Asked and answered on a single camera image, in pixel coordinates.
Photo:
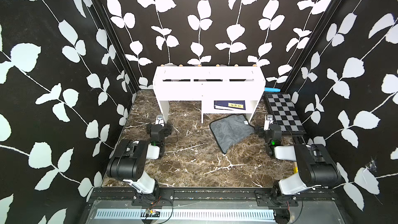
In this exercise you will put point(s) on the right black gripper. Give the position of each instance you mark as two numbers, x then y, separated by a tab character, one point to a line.
260	133

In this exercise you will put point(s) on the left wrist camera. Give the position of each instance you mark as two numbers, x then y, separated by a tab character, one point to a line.
159	120

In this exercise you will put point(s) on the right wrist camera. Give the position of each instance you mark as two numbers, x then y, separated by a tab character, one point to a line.
269	119

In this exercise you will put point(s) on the grey microfibre cloth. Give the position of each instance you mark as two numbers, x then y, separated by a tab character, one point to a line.
231	130

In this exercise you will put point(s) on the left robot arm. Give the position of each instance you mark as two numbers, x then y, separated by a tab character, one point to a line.
128	161

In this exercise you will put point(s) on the small circuit board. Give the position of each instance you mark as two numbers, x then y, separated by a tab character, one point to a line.
151	214

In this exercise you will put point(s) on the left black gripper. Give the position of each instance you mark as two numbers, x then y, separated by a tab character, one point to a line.
166	130

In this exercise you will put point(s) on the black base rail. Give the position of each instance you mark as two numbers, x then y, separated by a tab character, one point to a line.
261	197

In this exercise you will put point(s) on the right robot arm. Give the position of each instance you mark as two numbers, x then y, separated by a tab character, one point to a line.
315	167

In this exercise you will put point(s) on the dark blue book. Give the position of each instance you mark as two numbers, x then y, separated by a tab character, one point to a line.
230	105

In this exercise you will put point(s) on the white wooden bookshelf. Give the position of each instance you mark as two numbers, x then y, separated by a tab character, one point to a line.
207	84

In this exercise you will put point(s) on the white perforated strip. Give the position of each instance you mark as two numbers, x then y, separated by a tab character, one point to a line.
258	215

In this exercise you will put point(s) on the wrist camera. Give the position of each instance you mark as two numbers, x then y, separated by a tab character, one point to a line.
159	120
269	119

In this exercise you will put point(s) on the black white checkerboard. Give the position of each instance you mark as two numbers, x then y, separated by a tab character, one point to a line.
284	114

